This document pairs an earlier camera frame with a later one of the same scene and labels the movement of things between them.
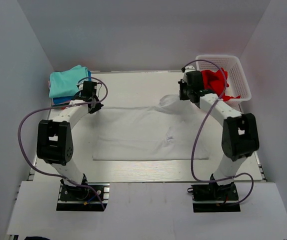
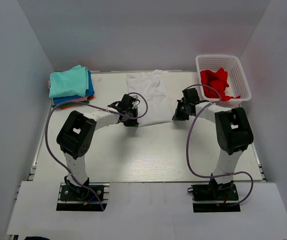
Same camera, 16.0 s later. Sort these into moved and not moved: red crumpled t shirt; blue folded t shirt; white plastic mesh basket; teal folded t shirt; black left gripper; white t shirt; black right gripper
Moved: white t shirt; black right gripper; black left gripper
Not moved: teal folded t shirt; red crumpled t shirt; blue folded t shirt; white plastic mesh basket
